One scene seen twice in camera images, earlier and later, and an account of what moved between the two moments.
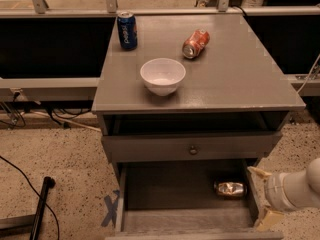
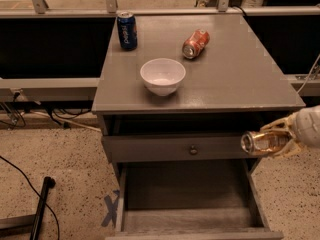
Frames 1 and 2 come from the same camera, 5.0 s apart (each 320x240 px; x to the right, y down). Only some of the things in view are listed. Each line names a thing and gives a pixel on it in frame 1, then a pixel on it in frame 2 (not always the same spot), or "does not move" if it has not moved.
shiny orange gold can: (230, 188) → (260, 143)
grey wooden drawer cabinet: (186, 104) does not move
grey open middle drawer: (190, 199) does not move
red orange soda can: (195, 43) does not move
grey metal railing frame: (87, 88) does not move
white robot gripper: (274, 192) → (308, 126)
